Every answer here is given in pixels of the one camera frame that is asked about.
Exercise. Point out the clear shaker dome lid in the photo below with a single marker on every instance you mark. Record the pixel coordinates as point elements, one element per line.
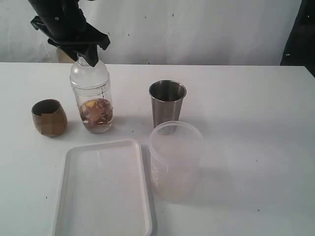
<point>84,76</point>

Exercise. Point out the brown scraps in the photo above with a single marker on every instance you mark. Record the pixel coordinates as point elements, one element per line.
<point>96,112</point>

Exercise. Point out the white plastic tray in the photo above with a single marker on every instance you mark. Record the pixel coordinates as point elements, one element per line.
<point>103,192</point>

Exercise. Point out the white stained backdrop sheet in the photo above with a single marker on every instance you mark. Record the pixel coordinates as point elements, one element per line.
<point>188,32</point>

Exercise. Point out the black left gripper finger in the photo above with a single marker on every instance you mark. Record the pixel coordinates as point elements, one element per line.
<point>70,51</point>
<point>89,53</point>

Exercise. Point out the clear plastic shaker cup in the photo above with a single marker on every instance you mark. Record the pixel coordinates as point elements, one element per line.
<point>83,95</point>

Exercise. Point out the dark object behind table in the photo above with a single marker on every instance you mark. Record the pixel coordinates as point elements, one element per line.
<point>300,47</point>

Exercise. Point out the translucent plastic measuring tub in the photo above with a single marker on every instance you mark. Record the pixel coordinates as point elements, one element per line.
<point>176,148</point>

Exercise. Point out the stainless steel cup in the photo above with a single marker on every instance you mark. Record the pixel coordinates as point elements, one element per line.
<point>166,98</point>

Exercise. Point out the brown wooden cup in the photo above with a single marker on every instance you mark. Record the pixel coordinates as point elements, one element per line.
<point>49,117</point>

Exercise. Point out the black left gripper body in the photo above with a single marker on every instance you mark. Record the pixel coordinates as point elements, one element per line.
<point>64,23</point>

